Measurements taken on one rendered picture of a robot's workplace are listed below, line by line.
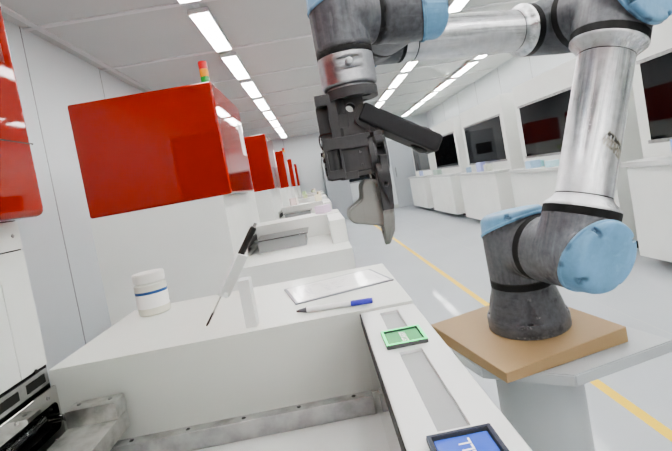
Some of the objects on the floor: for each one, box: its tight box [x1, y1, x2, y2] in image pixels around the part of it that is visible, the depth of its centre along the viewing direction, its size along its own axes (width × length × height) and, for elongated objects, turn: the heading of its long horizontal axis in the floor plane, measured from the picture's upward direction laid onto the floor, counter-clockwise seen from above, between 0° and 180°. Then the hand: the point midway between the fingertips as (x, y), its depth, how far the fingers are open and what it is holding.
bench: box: [427, 116, 468, 215], centre depth 954 cm, size 108×180×200 cm, turn 79°
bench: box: [457, 92, 525, 220], centre depth 734 cm, size 108×180×200 cm, turn 79°
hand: (391, 233), depth 60 cm, fingers closed
